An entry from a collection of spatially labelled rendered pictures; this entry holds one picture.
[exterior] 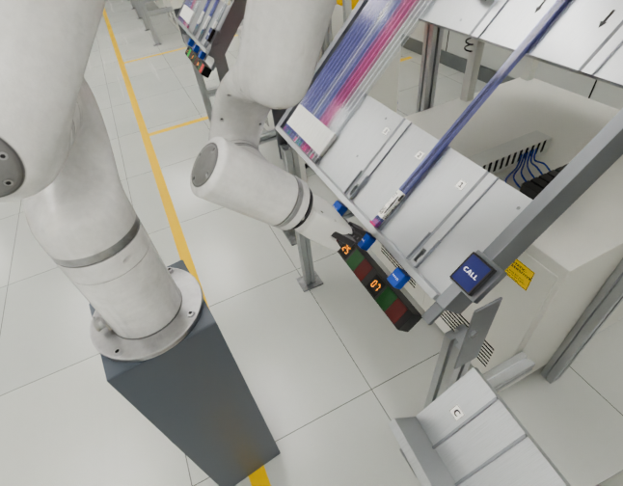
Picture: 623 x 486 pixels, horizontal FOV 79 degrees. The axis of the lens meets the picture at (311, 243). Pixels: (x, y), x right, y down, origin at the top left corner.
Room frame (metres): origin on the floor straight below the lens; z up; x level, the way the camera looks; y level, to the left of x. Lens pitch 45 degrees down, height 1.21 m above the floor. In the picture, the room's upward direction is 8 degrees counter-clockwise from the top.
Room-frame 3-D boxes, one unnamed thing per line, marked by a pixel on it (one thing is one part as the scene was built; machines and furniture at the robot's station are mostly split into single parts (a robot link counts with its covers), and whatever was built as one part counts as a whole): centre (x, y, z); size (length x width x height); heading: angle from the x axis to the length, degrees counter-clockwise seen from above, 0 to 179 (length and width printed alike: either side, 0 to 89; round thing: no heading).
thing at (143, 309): (0.41, 0.30, 0.79); 0.19 x 0.19 x 0.18
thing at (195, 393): (0.41, 0.30, 0.35); 0.18 x 0.18 x 0.70; 27
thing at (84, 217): (0.44, 0.30, 1.00); 0.19 x 0.12 x 0.24; 9
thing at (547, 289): (0.87, -0.67, 0.31); 0.70 x 0.65 x 0.62; 20
